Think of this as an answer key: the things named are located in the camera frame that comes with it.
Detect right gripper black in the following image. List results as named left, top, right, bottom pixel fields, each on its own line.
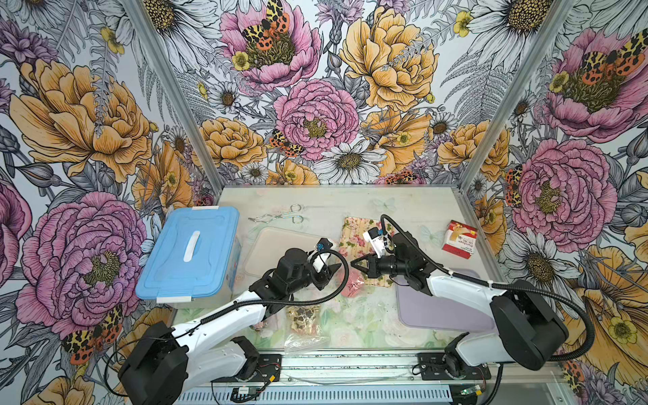
left=350, top=254, right=408, bottom=279

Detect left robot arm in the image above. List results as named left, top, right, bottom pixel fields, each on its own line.
left=117, top=241, right=349, bottom=404

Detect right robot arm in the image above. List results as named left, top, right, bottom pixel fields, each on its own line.
left=352, top=228, right=569, bottom=378

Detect bag of mixed snacks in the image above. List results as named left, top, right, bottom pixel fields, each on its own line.
left=285, top=306, right=328, bottom=353

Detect yellow floral tray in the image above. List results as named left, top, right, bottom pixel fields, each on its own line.
left=339, top=217, right=393, bottom=288

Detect beige plastic tray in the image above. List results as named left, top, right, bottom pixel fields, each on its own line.
left=238, top=227, right=321, bottom=279

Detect lavender plastic tray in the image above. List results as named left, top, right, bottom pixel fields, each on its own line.
left=396, top=274, right=495, bottom=332

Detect metal scissors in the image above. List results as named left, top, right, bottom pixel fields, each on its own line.
left=248, top=204, right=305, bottom=224

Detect red white small box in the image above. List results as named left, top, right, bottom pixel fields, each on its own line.
left=442, top=220, right=478, bottom=259

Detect blue lidded storage box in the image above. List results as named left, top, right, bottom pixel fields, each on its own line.
left=136, top=206, right=241, bottom=309

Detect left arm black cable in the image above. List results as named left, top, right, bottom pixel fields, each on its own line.
left=237, top=249, right=351, bottom=308

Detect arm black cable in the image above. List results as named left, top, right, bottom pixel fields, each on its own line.
left=379, top=214, right=597, bottom=363
left=237, top=249, right=351, bottom=308

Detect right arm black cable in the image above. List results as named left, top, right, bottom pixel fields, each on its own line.
left=379, top=214, right=597, bottom=363

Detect aluminium front rail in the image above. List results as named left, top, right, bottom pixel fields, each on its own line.
left=132, top=348, right=563, bottom=389

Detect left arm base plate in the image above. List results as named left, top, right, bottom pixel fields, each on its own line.
left=214, top=353, right=283, bottom=383

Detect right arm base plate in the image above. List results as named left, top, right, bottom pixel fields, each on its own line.
left=412, top=352, right=491, bottom=381

